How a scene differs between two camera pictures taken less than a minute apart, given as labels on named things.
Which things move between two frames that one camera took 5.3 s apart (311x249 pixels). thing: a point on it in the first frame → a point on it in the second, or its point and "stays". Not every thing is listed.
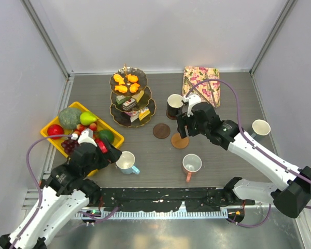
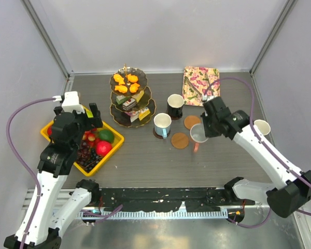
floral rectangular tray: [208, 91] stays
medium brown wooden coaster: [179, 142] stays
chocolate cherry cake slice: [129, 105] stays
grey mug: [261, 127] stays
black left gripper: [112, 155] → [96, 121]
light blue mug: [125, 163] → [162, 122]
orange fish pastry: [133, 87] stays
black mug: [174, 103] stays
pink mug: [191, 163] → [197, 136]
